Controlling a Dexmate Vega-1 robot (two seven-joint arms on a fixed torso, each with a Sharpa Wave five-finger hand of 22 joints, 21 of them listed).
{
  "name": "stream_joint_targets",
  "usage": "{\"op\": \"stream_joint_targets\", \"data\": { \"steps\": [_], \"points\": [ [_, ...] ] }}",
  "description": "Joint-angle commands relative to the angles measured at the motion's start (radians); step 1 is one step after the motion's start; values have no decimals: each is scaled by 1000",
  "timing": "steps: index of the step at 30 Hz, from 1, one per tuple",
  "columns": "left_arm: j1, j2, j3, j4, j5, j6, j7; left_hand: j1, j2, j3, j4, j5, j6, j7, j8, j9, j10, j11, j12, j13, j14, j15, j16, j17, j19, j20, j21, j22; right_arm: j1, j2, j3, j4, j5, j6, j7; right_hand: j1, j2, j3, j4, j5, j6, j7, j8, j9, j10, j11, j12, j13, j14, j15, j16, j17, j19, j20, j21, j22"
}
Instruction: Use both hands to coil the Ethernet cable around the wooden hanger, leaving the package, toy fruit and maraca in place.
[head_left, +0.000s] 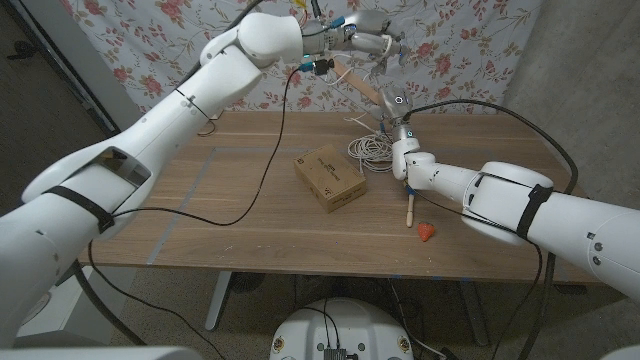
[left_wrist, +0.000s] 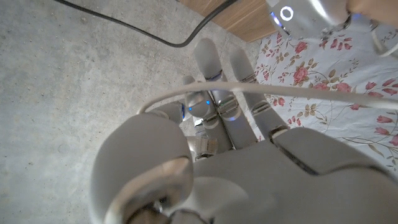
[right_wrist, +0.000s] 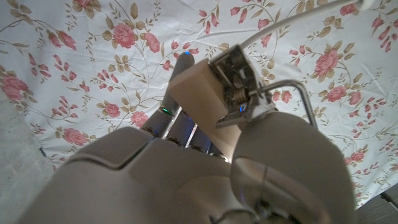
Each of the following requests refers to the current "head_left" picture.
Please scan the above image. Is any wooden clip hanger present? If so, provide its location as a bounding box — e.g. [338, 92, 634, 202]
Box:
[329, 58, 385, 105]

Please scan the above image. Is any white table leg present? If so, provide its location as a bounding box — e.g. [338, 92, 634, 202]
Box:
[204, 271, 234, 332]

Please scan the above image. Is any white low cabinet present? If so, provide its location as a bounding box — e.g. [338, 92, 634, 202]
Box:
[14, 264, 137, 347]

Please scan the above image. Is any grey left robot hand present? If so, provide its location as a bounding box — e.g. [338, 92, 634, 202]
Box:
[299, 9, 412, 77]

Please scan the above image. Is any grey table leg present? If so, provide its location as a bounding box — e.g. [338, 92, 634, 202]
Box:
[457, 279, 490, 347]

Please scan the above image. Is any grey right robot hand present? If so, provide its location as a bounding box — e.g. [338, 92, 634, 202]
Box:
[371, 85, 421, 144]

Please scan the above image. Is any colourful striped wooden maraca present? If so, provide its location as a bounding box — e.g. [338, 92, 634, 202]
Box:
[404, 185, 417, 229]

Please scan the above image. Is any white Ethernet cable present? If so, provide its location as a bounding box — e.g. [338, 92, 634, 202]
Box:
[327, 34, 401, 174]

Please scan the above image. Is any floral backdrop cloth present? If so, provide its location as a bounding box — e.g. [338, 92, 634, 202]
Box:
[59, 0, 544, 140]

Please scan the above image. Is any black door handle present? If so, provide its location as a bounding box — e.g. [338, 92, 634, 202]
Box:
[7, 40, 37, 61]

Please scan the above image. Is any brown cardboard package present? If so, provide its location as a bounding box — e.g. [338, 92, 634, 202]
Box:
[292, 144, 368, 215]

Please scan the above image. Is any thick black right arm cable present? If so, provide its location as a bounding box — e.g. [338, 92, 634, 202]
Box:
[401, 98, 580, 360]

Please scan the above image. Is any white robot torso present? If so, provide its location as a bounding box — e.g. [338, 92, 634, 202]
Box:
[269, 298, 415, 360]

